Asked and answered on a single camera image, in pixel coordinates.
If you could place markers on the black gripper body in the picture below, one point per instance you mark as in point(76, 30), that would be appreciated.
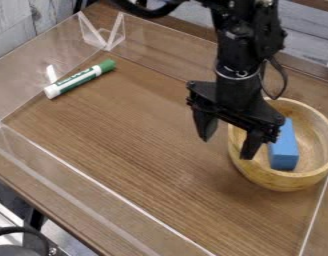
point(258, 116)

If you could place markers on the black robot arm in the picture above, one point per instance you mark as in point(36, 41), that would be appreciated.
point(250, 38)

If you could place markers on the clear acrylic tray wall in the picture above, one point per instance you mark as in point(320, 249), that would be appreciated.
point(107, 157)

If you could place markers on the green and white marker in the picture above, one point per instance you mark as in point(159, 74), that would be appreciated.
point(66, 85)

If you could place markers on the blue rectangular block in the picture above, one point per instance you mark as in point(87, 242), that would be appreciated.
point(284, 152)

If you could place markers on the brown wooden bowl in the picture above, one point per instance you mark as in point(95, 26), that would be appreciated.
point(312, 137)

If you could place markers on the black table leg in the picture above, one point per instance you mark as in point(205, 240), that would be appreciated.
point(35, 219)

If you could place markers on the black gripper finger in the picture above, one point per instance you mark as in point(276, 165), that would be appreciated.
point(251, 145)
point(206, 122)

